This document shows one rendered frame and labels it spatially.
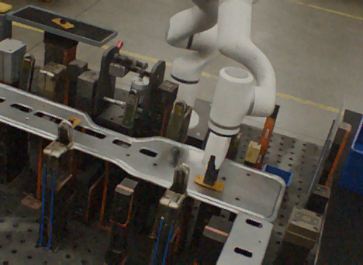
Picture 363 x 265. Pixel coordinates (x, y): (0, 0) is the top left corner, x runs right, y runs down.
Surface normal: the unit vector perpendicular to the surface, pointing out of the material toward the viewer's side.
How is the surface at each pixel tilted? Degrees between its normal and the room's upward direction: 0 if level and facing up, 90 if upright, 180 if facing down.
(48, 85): 90
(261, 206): 0
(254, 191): 0
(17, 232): 0
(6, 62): 90
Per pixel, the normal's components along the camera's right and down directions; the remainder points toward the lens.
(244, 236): 0.17, -0.84
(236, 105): 0.20, 0.54
